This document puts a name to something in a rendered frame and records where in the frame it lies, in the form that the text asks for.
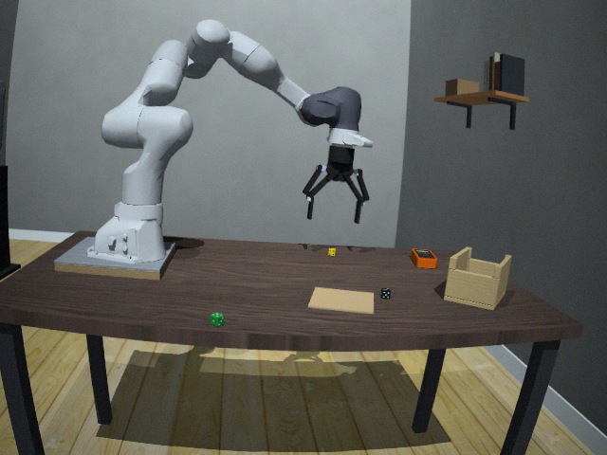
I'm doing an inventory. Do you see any orange pocket multimeter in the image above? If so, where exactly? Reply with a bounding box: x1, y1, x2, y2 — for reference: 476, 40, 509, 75
411, 249, 437, 269

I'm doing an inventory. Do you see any tan wooden crate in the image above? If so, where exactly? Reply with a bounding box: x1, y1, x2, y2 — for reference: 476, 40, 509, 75
444, 247, 511, 311

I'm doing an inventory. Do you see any green die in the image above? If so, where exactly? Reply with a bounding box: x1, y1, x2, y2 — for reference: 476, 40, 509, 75
211, 313, 224, 327

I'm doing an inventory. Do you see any tan flat mat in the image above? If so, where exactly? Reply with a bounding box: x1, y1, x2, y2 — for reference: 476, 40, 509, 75
308, 287, 374, 314

